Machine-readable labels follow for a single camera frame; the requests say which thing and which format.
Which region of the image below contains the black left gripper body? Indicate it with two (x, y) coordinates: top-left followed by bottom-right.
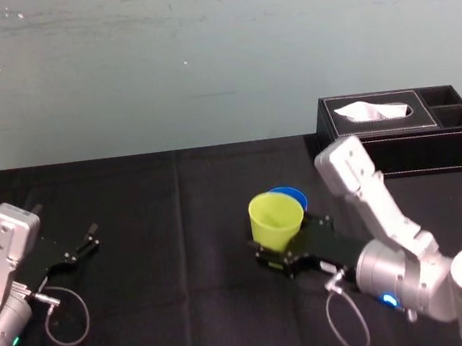
(11, 229), (83, 295)

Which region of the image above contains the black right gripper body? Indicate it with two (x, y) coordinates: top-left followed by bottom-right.
(286, 220), (372, 287)

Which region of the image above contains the yellow-green plastic cup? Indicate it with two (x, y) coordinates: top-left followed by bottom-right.
(246, 188), (309, 257)

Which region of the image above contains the blue plastic cup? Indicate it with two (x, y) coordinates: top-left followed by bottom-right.
(268, 183), (310, 221)

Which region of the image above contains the black table cloth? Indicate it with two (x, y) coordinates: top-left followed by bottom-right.
(0, 115), (462, 346)

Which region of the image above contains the black leather tissue box organizer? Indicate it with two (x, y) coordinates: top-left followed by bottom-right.
(312, 80), (462, 188)

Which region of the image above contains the white tissue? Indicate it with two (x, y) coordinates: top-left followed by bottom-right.
(332, 95), (414, 127)

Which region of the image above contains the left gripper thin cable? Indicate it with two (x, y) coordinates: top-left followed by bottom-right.
(23, 280), (95, 346)

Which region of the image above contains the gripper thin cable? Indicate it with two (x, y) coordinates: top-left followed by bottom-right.
(321, 267), (372, 346)
(23, 280), (95, 346)

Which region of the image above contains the right gripper thin cable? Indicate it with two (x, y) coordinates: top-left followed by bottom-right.
(321, 267), (372, 346)

